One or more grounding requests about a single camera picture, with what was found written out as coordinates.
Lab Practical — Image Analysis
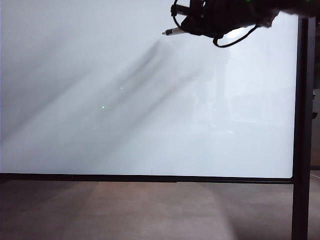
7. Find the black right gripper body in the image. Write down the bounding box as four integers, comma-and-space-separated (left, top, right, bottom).
188, 0, 232, 38

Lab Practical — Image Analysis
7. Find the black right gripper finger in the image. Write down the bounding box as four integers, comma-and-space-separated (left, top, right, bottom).
170, 4, 194, 17

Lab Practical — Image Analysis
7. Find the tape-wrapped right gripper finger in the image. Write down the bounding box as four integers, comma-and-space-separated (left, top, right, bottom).
180, 15, 204, 35

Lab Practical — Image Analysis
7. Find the white whiteboard marker pen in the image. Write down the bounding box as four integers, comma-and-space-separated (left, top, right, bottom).
161, 26, 188, 37

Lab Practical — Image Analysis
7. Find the black cable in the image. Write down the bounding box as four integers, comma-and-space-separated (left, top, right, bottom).
212, 22, 259, 49

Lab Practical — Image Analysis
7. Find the white board with black frame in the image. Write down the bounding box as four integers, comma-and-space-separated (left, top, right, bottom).
0, 0, 317, 240

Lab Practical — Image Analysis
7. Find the glass partition with dark frame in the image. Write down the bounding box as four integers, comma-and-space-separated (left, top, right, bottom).
314, 17, 320, 173

